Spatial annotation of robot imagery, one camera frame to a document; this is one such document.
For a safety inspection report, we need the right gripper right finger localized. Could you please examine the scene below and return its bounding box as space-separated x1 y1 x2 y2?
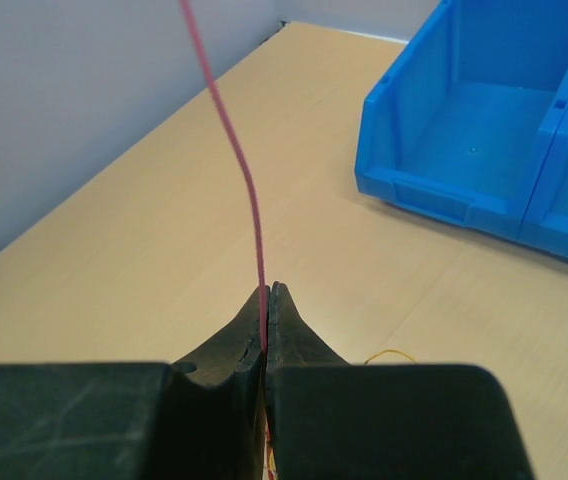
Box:
265 283 534 479

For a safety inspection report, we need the blue double bin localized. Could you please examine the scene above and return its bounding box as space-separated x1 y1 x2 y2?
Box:
355 1 568 259

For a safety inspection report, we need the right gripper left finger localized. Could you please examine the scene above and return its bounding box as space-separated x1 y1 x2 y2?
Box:
0 292 265 479

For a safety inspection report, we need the yellow wire tangle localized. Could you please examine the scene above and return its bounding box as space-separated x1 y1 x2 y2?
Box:
366 348 418 366

